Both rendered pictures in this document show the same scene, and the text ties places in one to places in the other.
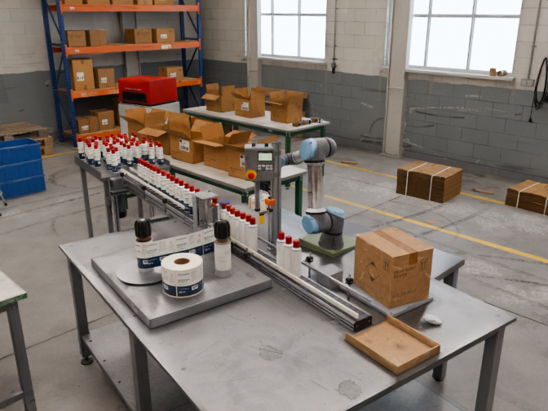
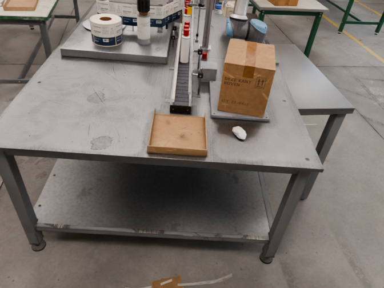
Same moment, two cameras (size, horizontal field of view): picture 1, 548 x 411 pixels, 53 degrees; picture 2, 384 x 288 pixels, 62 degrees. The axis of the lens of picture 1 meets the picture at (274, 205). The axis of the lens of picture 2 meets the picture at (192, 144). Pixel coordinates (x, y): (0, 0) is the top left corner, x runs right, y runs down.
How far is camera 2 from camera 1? 1.63 m
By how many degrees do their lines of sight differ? 34
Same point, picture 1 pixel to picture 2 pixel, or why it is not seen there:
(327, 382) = (96, 131)
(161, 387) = not seen: hidden behind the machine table
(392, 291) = (222, 95)
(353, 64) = not seen: outside the picture
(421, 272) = (256, 90)
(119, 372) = not seen: hidden behind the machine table
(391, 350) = (172, 136)
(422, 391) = (255, 194)
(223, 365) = (60, 91)
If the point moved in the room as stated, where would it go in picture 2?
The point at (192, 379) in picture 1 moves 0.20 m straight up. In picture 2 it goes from (32, 89) to (23, 54)
